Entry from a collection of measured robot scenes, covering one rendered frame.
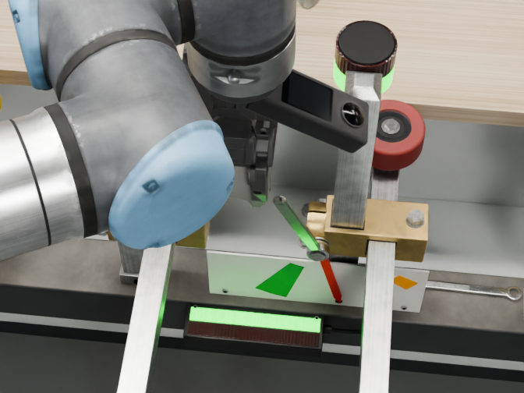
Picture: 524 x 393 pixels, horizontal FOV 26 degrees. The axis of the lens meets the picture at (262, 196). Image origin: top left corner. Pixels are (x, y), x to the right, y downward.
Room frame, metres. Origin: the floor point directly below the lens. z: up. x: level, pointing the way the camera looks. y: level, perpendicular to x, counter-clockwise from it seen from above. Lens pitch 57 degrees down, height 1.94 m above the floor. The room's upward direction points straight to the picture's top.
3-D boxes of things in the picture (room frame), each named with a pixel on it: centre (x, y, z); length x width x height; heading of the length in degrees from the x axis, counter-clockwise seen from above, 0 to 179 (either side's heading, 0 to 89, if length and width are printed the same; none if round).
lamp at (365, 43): (0.73, -0.10, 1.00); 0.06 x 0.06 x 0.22; 84
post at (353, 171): (0.68, -0.10, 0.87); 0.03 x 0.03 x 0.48; 84
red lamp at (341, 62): (0.73, -0.10, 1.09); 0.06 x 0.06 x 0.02
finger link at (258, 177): (0.59, 0.00, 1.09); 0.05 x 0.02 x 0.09; 174
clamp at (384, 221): (0.69, -0.12, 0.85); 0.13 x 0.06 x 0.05; 84
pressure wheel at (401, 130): (0.78, -0.15, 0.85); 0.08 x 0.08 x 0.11
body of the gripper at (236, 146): (0.62, 0.03, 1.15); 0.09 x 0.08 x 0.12; 84
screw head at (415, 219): (0.68, -0.17, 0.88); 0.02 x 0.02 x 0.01
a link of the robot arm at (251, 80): (0.62, 0.02, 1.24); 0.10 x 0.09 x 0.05; 174
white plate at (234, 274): (0.66, -0.06, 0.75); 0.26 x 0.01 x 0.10; 84
